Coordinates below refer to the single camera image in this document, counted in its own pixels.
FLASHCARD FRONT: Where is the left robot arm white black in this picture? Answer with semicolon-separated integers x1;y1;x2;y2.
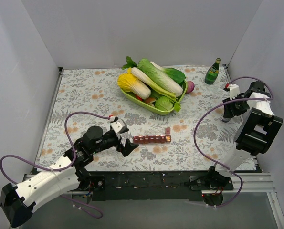
0;126;138;228

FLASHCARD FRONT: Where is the purple red onion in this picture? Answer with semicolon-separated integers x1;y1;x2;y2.
186;81;195;94

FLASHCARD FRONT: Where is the green glass bottle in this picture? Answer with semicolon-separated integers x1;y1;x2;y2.
204;58;221;85

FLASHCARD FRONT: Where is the yellow napa cabbage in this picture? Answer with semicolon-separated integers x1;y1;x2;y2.
117;73;151;100

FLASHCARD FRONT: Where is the green bok choy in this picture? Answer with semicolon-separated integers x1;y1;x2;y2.
150;61;186;84

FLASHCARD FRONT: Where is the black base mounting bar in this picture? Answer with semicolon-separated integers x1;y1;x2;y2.
63;167;238;201

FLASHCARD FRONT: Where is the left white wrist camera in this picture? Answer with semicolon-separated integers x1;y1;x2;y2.
109;115;127;134

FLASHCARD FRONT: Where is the white pill bottle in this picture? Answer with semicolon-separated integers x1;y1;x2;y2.
221;113;232;123

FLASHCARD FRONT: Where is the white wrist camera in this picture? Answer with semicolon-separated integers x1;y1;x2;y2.
224;83;240;100
109;115;127;134

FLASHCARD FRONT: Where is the brown mushroom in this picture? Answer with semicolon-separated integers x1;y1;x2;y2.
144;97;156;106

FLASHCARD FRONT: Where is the floral tablecloth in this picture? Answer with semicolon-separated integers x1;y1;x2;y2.
36;66;241;171

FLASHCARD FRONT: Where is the white celery stalk bunch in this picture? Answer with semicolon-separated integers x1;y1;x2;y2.
122;56;184;112

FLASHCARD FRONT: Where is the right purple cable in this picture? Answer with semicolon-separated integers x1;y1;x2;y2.
193;76;275;208

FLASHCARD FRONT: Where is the red weekly pill organizer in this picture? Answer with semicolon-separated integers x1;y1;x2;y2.
133;127;171;144

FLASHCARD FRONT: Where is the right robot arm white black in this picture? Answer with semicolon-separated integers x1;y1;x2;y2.
205;81;283;190

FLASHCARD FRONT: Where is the green napa cabbage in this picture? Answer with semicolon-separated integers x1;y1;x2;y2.
137;59;183;97

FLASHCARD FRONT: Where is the green plastic tray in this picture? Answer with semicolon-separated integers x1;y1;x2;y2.
119;80;188;116

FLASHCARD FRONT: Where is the small round green cabbage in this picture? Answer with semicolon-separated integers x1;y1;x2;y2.
155;96;174;111

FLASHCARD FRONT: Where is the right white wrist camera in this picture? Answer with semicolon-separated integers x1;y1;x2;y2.
224;83;240;100

